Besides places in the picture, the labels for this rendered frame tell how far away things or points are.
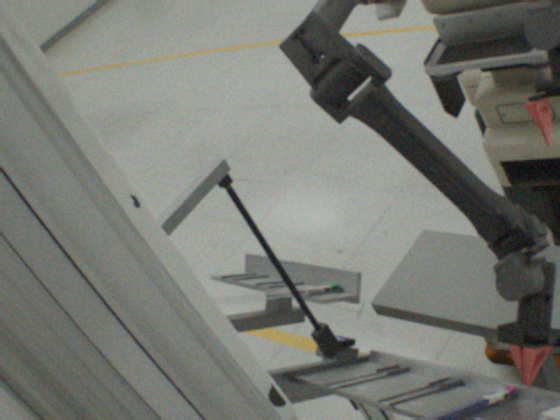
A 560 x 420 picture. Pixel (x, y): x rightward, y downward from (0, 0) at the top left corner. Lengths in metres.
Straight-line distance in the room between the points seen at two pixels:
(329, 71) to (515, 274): 0.40
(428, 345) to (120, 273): 2.25
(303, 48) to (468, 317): 0.69
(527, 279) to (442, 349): 1.26
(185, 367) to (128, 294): 0.02
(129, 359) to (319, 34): 0.96
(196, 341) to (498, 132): 1.50
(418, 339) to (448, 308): 0.84
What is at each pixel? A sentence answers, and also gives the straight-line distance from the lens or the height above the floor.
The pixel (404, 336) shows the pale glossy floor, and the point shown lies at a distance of 2.46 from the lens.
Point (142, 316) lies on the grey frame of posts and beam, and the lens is 0.16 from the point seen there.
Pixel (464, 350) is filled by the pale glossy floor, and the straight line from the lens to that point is 2.32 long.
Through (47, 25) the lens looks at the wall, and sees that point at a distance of 9.27.
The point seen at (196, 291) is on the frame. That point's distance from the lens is 0.35.
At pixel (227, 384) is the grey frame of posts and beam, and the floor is 1.57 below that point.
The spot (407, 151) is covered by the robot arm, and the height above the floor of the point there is 1.10.
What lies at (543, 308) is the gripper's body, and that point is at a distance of 1.20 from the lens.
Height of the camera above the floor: 1.68
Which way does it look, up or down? 30 degrees down
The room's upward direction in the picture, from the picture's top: 31 degrees counter-clockwise
